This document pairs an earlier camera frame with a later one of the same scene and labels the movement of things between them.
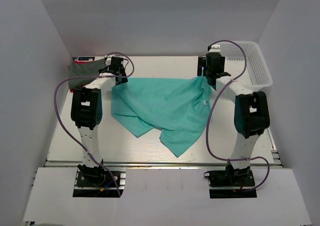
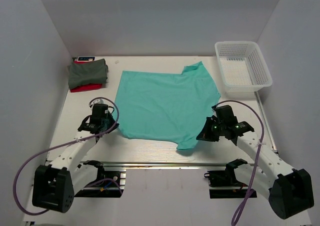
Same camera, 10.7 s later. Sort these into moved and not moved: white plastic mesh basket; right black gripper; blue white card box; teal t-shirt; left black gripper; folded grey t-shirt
Moved: left black gripper; teal t-shirt; right black gripper
Not moved: folded grey t-shirt; blue white card box; white plastic mesh basket
